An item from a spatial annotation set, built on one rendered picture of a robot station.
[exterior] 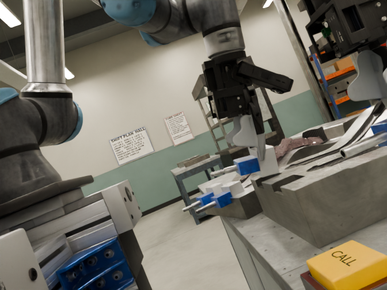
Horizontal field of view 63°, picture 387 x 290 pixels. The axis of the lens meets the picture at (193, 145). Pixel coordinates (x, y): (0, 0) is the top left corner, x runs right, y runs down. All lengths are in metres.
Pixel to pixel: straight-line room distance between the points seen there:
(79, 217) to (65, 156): 7.35
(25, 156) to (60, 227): 0.16
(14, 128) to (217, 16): 0.45
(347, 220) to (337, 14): 0.28
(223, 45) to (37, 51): 0.44
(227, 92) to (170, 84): 7.33
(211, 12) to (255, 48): 7.93
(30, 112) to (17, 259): 0.53
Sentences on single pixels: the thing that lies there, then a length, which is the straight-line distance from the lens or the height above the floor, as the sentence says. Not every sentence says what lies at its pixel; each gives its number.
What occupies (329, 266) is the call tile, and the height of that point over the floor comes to 0.84.
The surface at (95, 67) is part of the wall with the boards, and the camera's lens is 8.16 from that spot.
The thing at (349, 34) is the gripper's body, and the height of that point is 1.05.
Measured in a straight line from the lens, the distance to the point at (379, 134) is 0.41.
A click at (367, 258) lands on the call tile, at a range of 0.37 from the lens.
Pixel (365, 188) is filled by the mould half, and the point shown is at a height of 0.85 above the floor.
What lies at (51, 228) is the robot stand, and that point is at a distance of 0.67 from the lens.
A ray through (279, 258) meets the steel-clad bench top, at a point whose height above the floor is 0.80.
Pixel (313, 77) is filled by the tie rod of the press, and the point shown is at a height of 1.12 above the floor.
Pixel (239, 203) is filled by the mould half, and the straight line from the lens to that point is 0.76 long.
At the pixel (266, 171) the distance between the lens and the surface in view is 0.64.
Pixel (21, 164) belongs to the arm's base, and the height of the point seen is 1.10.
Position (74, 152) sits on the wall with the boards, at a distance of 7.94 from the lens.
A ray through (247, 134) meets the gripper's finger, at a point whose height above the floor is 0.99.
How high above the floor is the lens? 1.00
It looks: 1 degrees up
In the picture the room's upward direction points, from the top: 22 degrees counter-clockwise
